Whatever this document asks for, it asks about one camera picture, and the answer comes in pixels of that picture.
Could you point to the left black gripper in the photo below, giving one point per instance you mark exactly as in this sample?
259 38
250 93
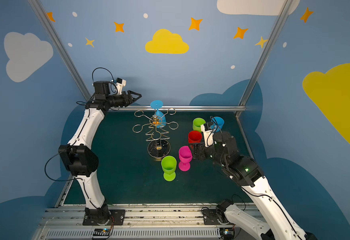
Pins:
130 97

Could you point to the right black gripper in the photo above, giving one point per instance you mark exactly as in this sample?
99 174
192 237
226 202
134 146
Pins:
200 150

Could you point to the pink wine glass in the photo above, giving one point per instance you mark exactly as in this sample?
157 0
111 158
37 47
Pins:
185 157

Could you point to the red wine glass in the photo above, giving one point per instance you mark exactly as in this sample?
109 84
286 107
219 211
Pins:
194 137

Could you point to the blue wine glass back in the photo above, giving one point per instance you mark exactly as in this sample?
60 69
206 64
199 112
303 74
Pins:
156 105

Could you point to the blue wine glass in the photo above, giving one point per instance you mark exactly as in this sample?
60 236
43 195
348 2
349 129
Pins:
217 123
156 105

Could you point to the green wine glass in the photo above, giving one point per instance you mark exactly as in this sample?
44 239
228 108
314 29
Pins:
169 164
197 123

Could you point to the green wine glass back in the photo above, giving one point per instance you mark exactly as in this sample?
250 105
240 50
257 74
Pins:
169 164

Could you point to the blue wine glass front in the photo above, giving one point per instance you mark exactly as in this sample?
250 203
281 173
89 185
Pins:
217 123

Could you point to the gold wire wine glass rack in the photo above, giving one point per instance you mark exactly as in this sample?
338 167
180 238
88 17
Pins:
157 134

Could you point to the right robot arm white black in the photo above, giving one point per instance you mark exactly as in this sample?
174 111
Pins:
247 174

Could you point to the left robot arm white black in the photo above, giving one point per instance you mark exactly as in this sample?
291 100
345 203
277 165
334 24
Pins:
77 155

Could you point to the right circuit board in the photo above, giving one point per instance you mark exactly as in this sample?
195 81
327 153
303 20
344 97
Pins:
226 234

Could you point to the circuit board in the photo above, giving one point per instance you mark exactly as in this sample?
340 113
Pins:
101 234
226 234

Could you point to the left circuit board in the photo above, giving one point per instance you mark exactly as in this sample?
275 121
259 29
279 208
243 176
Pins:
101 234

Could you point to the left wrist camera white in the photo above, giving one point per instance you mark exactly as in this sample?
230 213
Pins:
120 84

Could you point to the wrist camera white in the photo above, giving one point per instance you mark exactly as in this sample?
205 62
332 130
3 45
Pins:
208 130
120 84

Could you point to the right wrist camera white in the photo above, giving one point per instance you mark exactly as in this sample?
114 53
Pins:
208 130

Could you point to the aluminium frame back bar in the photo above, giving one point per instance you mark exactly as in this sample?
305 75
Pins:
133 108

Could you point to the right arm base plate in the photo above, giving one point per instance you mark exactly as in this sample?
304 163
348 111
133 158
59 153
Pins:
215 217

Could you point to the aluminium frame left post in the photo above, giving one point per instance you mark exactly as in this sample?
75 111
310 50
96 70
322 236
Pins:
42 15

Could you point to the aluminium frame post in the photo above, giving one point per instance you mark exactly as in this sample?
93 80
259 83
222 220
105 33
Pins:
272 38
42 15

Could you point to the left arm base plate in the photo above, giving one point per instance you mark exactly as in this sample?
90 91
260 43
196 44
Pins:
116 217

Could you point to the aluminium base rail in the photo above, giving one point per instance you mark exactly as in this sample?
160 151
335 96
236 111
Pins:
142 221

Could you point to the aluminium frame right post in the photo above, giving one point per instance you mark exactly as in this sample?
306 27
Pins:
272 38

